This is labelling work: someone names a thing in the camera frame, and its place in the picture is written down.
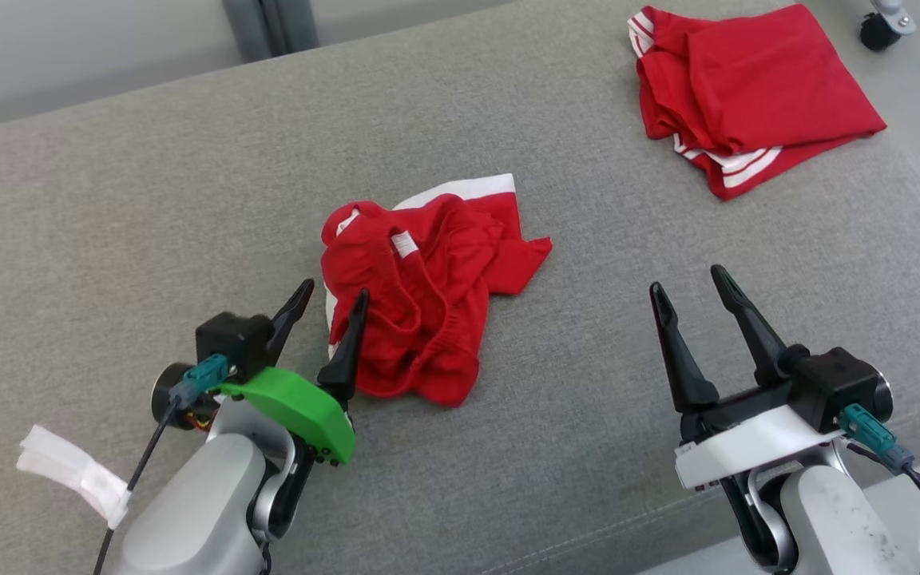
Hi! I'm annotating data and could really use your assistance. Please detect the red white basketball jersey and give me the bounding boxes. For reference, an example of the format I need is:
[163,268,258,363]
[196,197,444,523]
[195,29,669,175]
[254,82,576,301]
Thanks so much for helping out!
[628,3,888,202]

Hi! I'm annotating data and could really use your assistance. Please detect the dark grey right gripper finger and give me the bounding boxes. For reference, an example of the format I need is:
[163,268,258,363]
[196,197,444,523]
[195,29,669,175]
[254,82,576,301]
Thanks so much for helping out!
[710,264,792,388]
[649,281,720,414]

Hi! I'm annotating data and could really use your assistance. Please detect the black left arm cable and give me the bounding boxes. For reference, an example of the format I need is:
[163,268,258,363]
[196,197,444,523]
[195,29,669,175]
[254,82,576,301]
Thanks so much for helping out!
[93,355,231,575]

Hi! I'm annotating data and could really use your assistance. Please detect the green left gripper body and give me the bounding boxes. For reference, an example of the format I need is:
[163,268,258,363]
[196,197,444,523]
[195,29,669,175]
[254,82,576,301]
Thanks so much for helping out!
[216,366,357,466]

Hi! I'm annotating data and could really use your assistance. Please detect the red shorts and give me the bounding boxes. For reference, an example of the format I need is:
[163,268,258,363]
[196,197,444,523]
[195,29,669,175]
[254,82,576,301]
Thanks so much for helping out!
[320,173,554,408]

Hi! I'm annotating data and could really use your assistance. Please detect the white cable strap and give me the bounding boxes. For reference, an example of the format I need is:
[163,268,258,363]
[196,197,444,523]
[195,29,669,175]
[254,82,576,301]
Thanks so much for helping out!
[17,425,132,529]

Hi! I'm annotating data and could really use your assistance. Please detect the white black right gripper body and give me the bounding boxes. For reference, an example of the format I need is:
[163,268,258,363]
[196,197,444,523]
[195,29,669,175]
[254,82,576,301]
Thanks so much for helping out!
[674,382,848,490]

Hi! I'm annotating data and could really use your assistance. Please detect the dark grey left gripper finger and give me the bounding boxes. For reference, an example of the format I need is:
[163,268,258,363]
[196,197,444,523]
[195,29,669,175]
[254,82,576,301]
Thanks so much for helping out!
[316,287,371,400]
[267,278,315,364]

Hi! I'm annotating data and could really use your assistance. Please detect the partition caster wheel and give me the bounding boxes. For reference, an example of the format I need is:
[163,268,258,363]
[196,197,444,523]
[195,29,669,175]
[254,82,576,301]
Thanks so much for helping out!
[859,0,918,54]

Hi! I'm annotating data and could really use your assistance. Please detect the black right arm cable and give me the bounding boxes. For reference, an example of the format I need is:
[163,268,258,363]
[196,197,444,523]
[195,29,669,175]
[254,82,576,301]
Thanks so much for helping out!
[837,403,920,575]

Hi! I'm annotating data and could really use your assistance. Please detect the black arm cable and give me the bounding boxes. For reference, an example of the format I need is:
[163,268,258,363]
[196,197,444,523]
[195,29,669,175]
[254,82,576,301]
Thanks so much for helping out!
[93,355,231,575]
[837,403,920,575]

